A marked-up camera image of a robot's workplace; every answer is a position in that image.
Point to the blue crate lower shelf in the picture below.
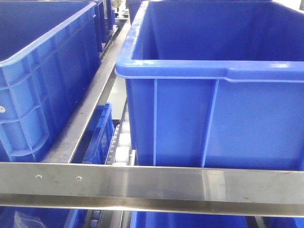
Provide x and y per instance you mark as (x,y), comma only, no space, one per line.
(100,132)

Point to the steel front shelf beam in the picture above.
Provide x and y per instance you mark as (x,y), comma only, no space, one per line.
(149,188)

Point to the white roller track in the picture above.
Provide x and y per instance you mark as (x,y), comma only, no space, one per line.
(120,152)

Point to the large blue crate right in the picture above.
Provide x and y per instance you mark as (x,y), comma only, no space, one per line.
(216,83)

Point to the large blue crate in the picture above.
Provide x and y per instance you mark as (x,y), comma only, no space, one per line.
(216,83)
(48,58)

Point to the blue crate bottom right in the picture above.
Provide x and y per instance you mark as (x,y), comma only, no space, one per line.
(179,220)

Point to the large blue crate left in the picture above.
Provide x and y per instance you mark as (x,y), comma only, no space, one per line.
(48,58)

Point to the blue crate bottom left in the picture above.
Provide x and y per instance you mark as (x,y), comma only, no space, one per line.
(18,217)

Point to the steel divider rail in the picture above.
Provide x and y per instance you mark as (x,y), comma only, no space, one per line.
(69,139)

